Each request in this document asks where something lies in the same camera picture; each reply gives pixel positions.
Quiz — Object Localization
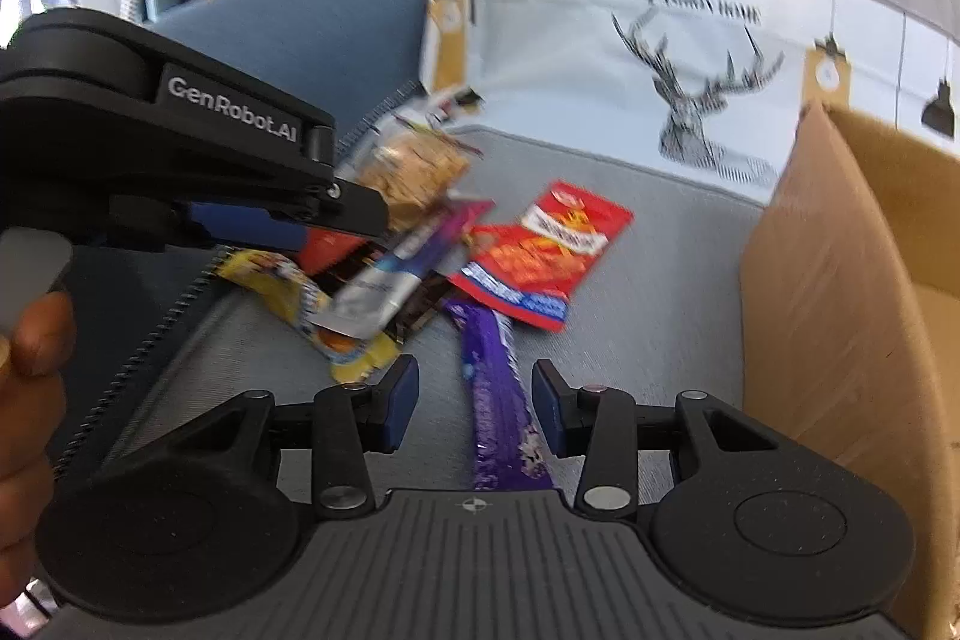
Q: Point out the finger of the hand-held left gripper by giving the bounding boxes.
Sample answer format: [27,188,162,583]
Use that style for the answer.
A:
[186,201,317,256]
[300,178,392,238]

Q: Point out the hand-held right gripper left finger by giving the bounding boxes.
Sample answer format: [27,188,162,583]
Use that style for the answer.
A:
[161,353,420,521]

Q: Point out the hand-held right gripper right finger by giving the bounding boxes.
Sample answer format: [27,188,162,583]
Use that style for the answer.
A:
[531,359,797,518]

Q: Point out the purple snack bar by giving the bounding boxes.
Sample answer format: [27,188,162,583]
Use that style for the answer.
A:
[441,297,557,492]

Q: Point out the silver purple snack packet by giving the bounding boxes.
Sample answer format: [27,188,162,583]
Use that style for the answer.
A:
[315,197,497,342]

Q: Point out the dark brown cracker packet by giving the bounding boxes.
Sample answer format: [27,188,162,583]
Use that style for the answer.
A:
[311,241,452,350]

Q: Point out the cardboard box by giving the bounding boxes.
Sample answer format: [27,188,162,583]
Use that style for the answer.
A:
[738,100,960,640]

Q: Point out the person's left hand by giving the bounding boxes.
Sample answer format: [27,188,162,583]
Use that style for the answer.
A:
[0,290,77,611]

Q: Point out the red square packet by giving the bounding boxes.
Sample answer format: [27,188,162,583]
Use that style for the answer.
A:
[298,227,370,275]

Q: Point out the yellow snack packet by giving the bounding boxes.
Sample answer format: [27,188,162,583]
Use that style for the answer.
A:
[213,248,404,386]

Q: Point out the clear cracker bag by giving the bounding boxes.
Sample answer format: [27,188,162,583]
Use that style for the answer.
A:
[351,113,482,230]

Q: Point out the grey seat cushion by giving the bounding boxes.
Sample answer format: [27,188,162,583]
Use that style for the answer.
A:
[52,77,767,515]

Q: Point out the red orange snack packet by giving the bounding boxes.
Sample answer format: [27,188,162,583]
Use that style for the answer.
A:
[448,180,635,333]

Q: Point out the deer print tablecloth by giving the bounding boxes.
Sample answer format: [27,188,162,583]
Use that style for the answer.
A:
[403,0,960,212]

